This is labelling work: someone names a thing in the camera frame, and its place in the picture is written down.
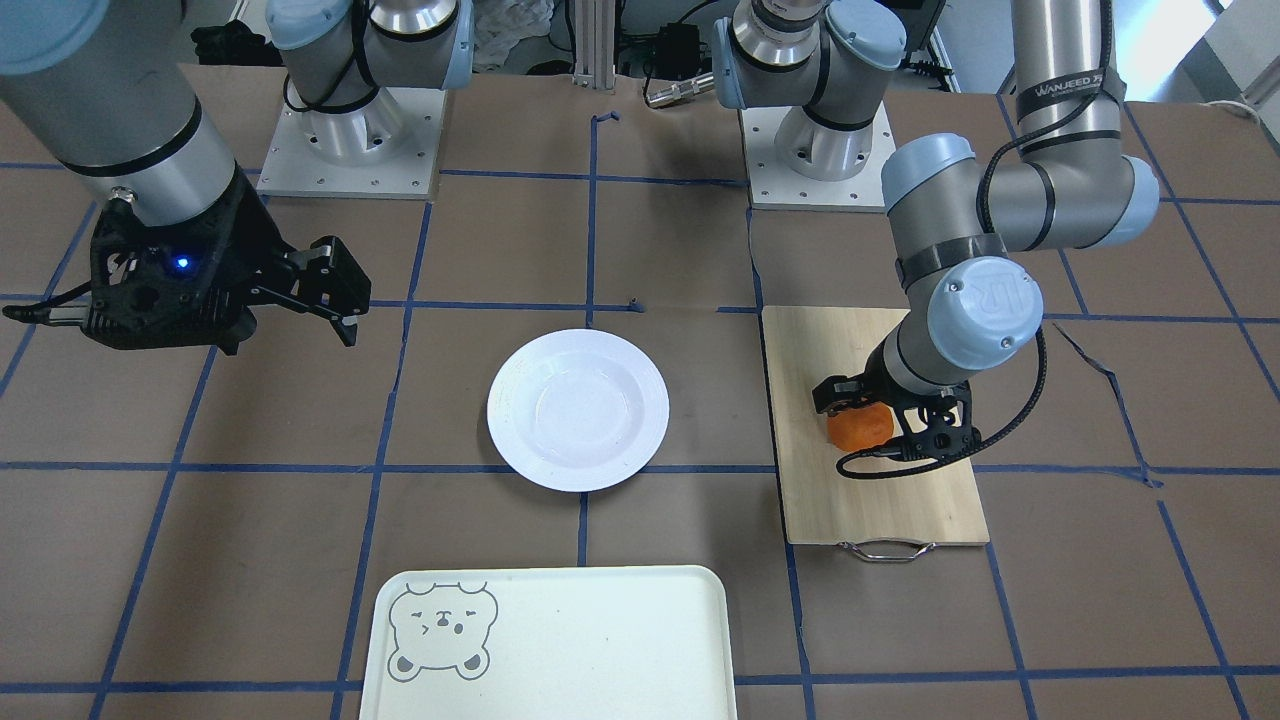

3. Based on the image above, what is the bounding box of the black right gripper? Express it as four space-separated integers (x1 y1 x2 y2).
81 170 371 354

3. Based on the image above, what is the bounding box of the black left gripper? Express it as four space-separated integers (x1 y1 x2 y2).
812 372 982 462

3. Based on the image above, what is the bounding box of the orange fruit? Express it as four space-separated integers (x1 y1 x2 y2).
826 402 895 454

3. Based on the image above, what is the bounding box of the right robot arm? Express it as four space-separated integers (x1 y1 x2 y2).
3 1 475 355

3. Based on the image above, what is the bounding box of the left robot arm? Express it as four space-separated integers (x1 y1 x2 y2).
712 1 1158 478

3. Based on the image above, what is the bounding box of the cream bear tray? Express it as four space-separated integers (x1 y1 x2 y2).
360 565 737 719

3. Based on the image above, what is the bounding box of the bamboo cutting board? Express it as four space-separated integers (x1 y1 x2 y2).
762 305 989 547

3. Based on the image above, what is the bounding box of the white round plate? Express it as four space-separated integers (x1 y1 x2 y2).
486 329 669 492

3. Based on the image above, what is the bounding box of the white crumpled cloth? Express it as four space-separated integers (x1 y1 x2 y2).
474 1 556 72

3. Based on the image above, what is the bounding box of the black power adapter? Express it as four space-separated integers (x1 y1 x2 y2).
653 23 701 79

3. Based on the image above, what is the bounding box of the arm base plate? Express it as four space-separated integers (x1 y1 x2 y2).
256 88 449 200
739 104 896 213

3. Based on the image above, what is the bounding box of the silver cable connector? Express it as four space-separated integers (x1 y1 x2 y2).
643 72 716 110

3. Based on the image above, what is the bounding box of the aluminium profile post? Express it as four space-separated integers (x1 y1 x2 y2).
567 0 618 94

